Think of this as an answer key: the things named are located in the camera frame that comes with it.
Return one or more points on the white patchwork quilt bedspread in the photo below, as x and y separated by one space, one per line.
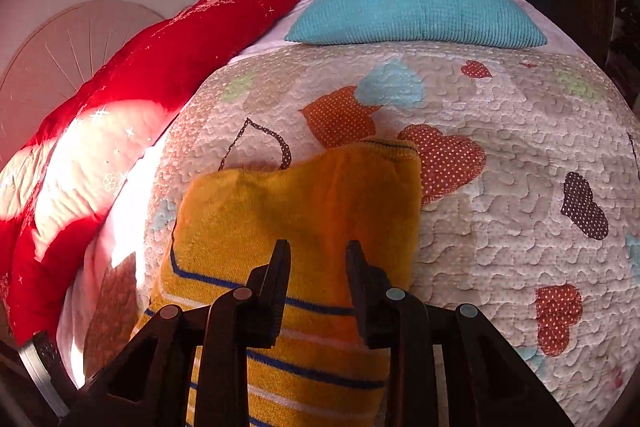
531 193

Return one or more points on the turquoise knit cushion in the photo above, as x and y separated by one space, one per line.
494 23

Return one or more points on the white round headboard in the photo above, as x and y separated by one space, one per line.
58 58

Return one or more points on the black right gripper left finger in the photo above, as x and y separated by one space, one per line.
189 367

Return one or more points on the red long pillow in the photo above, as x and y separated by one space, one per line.
57 190

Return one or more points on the yellow striped knit sweater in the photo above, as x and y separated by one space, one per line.
319 373

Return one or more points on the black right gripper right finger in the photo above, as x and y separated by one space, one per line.
439 355

